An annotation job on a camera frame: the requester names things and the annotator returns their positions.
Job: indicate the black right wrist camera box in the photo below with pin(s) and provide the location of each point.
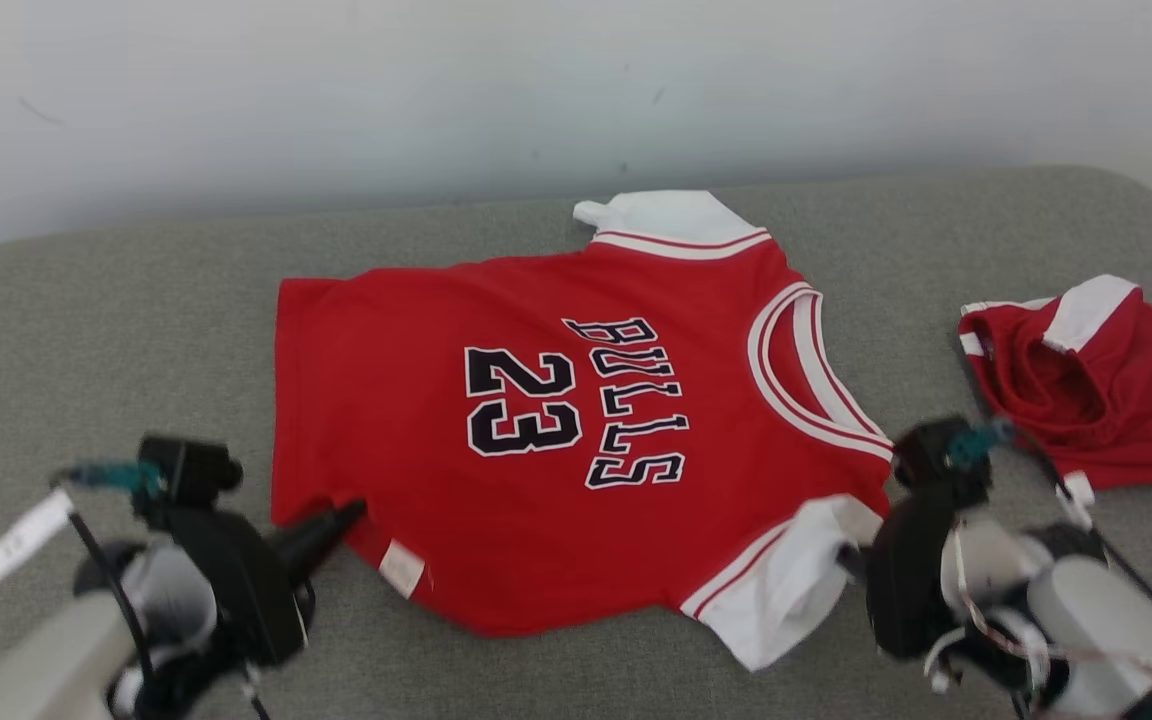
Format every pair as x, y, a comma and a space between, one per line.
926, 455

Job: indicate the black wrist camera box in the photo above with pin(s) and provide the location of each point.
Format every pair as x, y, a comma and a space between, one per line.
186, 470
926, 455

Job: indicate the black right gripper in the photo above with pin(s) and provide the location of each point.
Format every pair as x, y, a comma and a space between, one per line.
906, 580

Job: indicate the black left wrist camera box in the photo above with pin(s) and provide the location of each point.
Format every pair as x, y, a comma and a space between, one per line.
186, 470

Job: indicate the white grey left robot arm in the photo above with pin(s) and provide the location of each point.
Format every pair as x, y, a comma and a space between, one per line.
36, 660

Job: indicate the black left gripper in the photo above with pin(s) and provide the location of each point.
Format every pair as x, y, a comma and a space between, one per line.
246, 590

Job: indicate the red Bulls shorts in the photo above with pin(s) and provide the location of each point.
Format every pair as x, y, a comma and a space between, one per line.
1136, 400

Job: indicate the red Bulls jersey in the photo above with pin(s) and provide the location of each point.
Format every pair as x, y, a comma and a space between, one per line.
386, 450

